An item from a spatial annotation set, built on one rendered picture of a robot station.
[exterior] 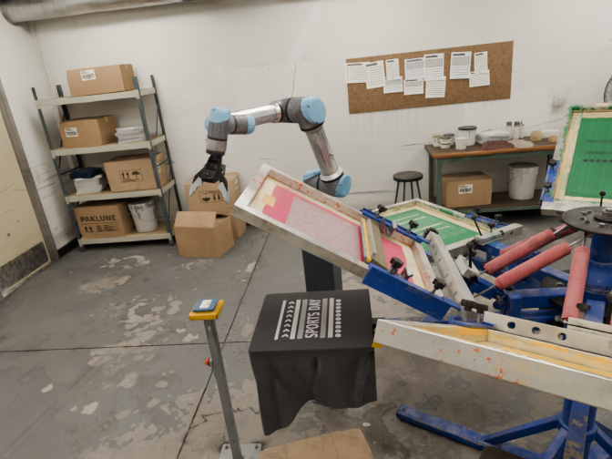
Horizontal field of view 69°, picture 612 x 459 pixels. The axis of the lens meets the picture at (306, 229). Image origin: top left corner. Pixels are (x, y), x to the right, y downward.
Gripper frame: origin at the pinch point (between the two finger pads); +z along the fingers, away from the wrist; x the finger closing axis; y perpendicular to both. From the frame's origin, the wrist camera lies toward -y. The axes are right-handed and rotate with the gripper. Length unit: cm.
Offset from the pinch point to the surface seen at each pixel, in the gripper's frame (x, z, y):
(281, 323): -38, 45, -4
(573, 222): -134, -22, -1
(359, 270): -59, 2, -29
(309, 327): -49, 41, -8
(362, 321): -70, 35, -5
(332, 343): -58, 39, -19
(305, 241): -39.8, -4.6, -29.2
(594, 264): -147, -9, -3
